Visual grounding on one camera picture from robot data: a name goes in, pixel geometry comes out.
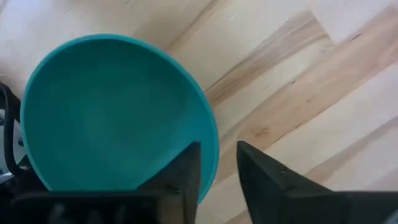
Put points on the teal bowl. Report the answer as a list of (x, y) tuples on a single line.
[(109, 115)]

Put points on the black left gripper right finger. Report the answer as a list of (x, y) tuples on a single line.
[(280, 196)]

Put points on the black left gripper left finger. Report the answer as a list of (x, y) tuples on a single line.
[(183, 180)]

